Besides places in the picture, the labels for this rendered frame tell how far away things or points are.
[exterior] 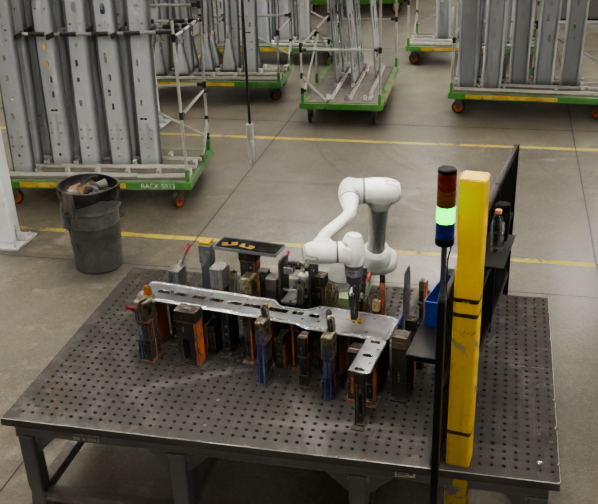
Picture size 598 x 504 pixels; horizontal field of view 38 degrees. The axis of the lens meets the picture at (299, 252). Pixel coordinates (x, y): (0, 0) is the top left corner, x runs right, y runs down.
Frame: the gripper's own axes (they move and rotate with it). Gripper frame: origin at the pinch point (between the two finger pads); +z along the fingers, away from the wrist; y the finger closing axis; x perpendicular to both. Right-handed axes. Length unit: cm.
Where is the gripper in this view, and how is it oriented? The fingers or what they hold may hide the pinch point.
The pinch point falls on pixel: (354, 312)
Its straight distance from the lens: 420.7
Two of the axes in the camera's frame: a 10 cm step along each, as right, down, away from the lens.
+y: -3.6, 4.0, -8.4
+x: 9.3, 1.2, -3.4
